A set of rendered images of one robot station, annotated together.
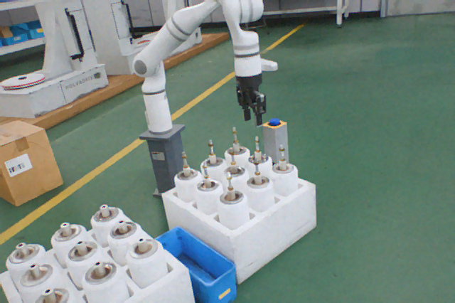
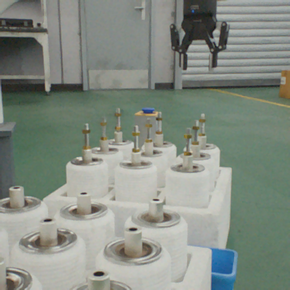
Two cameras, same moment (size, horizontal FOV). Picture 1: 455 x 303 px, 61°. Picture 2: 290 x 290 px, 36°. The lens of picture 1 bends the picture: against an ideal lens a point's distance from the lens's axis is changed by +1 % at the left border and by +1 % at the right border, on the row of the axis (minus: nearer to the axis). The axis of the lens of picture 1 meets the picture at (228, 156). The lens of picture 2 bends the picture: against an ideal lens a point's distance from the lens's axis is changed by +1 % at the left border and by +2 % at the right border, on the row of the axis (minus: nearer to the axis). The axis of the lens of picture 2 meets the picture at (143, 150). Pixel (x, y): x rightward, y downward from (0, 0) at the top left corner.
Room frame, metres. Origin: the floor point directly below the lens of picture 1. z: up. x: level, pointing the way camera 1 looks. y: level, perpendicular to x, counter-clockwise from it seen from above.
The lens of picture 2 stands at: (0.32, 0.65, 0.50)
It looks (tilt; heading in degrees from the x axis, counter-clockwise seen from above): 12 degrees down; 323
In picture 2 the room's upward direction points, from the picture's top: straight up
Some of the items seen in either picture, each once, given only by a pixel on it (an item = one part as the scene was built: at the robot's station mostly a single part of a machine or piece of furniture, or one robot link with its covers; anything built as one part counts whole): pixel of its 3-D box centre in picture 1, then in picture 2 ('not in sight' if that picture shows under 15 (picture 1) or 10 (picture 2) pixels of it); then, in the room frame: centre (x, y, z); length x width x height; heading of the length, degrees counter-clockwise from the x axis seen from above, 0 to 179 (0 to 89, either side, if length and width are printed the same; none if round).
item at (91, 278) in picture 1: (101, 272); (133, 251); (0.74, 0.34, 0.25); 0.08 x 0.08 x 0.01
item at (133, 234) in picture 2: (99, 269); (133, 241); (0.74, 0.34, 0.26); 0.02 x 0.02 x 0.03
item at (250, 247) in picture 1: (239, 210); (148, 214); (1.17, -0.01, 0.09); 0.39 x 0.39 x 0.18; 38
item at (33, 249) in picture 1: (24, 254); not in sight; (0.86, 0.58, 0.25); 0.08 x 0.08 x 0.01
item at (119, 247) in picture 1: (130, 255); (85, 264); (0.91, 0.32, 0.16); 0.10 x 0.10 x 0.18
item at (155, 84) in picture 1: (150, 73); not in sight; (1.53, 0.26, 0.54); 0.09 x 0.09 x 0.17; 66
